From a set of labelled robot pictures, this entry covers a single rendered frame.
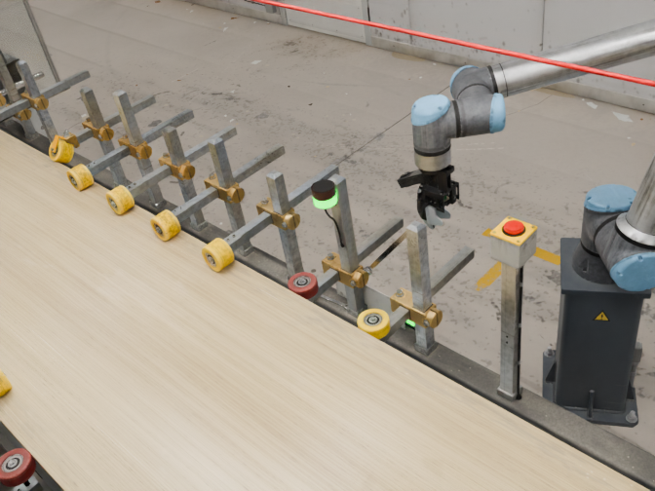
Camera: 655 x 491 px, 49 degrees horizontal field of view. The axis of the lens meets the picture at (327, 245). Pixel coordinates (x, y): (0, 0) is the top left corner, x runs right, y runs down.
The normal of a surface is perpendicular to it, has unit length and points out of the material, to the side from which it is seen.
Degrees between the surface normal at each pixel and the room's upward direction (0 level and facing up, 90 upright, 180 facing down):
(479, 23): 90
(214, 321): 0
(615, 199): 5
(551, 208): 0
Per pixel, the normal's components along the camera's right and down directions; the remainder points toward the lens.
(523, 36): -0.68, 0.53
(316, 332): -0.15, -0.77
